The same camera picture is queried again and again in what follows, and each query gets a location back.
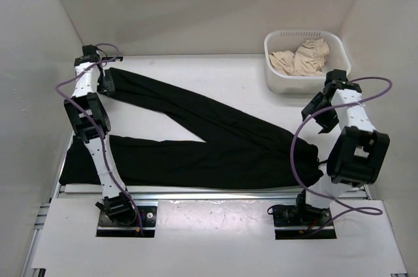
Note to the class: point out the aluminium front rail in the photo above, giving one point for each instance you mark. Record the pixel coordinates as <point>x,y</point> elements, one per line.
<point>213,196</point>

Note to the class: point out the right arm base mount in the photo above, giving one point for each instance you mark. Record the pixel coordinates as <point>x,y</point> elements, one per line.
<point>288,225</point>

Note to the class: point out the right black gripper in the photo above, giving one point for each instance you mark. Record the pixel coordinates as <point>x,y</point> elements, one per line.
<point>328,123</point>

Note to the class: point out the white plastic basket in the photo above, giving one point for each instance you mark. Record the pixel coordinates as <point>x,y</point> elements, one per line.
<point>283,40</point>

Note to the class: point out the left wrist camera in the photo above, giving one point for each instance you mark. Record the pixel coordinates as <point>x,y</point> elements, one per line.
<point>90,55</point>

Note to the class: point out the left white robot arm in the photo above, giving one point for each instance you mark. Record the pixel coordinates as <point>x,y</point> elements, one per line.
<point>91,125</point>

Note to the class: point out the beige garment in basket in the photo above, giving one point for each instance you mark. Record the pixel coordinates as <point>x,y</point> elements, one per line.
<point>308,60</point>

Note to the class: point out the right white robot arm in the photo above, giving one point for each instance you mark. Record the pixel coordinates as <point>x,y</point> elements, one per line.
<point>357,156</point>

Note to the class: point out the black trousers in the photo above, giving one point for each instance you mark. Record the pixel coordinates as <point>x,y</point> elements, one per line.
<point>233,150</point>

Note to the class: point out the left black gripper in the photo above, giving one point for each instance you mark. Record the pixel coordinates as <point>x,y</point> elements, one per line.
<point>108,85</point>

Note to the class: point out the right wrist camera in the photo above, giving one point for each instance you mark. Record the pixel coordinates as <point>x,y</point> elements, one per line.
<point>337,80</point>

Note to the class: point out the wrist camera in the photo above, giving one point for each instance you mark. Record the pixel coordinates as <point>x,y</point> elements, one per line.
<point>337,80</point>
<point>90,55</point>

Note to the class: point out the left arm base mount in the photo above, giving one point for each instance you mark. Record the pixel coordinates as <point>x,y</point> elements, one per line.
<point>127,228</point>

